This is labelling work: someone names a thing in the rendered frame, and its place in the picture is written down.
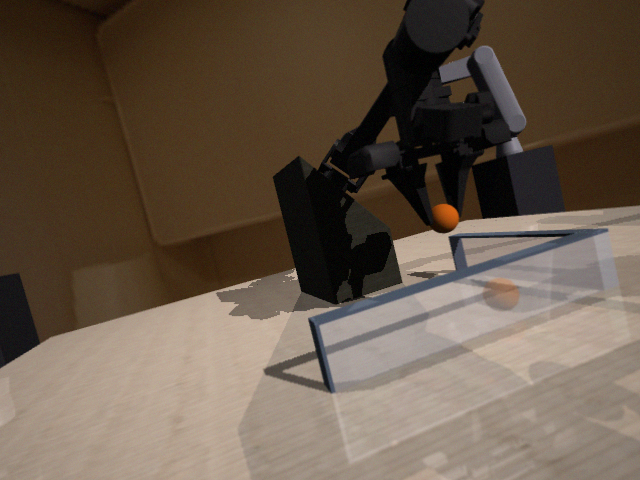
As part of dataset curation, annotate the low clear glass wall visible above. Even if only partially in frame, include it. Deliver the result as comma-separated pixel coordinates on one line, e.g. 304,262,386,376
319,232,619,392

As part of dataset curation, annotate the dark blue top edge of clear wall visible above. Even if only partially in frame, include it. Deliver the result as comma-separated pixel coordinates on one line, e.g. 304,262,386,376
308,228,608,394

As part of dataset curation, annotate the orange ball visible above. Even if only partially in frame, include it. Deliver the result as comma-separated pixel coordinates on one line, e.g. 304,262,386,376
430,204,459,233

